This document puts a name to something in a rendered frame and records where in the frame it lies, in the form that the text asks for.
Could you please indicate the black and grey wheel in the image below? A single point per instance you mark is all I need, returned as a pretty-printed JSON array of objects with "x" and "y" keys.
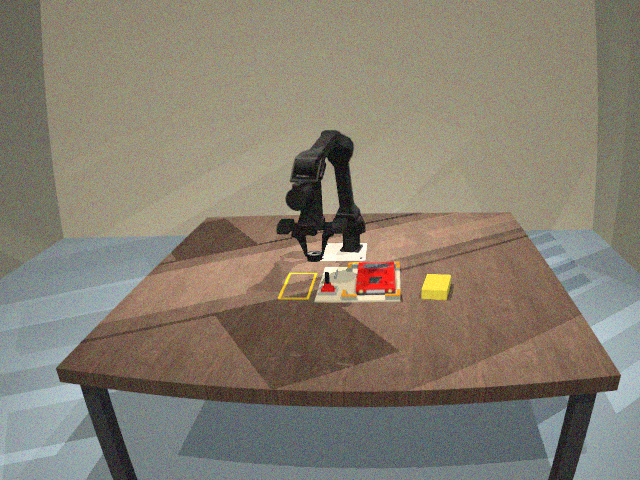
[{"x": 314, "y": 256}]

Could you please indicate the yellow block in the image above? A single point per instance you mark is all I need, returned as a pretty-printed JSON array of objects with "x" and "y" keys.
[{"x": 436, "y": 287}]

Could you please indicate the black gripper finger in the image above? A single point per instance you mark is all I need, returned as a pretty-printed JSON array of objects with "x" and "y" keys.
[
  {"x": 325, "y": 238},
  {"x": 302, "y": 241}
]

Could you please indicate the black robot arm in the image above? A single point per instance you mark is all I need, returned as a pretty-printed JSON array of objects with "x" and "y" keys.
[{"x": 338, "y": 149}]

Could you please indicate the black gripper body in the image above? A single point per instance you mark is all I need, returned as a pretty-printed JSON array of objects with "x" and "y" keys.
[{"x": 338, "y": 226}]

